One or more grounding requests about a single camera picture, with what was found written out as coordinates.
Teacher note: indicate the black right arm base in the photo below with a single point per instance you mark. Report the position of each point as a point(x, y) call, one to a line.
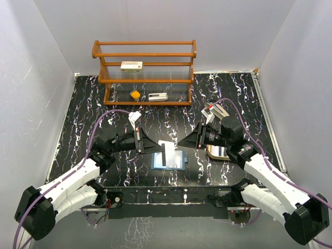
point(239, 211)

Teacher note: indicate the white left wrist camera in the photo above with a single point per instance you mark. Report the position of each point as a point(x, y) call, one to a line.
point(133, 118)

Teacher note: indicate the white grey stapler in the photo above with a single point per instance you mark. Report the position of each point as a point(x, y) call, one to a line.
point(158, 97)

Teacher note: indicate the beige oval tray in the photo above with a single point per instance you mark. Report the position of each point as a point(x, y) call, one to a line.
point(216, 158)

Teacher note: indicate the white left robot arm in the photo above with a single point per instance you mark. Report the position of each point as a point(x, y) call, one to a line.
point(41, 208)

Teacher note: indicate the white printed credit card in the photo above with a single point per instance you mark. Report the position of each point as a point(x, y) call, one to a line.
point(179, 160)

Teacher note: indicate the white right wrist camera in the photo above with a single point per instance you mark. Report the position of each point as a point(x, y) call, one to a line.
point(208, 114)

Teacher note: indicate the blue leather card holder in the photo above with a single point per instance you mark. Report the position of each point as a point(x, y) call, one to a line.
point(157, 162)

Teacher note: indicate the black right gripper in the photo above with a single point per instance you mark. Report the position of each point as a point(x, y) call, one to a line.
point(191, 140)

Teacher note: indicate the brown wooden shelf rack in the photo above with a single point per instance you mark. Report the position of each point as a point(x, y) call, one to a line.
point(168, 67)

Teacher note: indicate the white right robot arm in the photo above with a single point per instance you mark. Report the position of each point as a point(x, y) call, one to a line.
point(304, 215)

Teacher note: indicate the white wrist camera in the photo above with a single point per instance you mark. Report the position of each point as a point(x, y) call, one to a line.
point(133, 118)
point(208, 114)

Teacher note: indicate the white red paper box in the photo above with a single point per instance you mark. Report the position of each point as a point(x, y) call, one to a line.
point(131, 66)

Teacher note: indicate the yellow square block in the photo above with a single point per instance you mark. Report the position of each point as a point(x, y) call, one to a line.
point(135, 95)

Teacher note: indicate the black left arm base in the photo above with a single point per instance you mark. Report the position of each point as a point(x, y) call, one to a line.
point(100, 211)

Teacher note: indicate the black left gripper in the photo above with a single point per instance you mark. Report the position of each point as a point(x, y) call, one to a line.
point(149, 146)

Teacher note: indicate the stack of credit cards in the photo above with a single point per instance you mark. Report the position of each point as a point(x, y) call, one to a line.
point(218, 151)

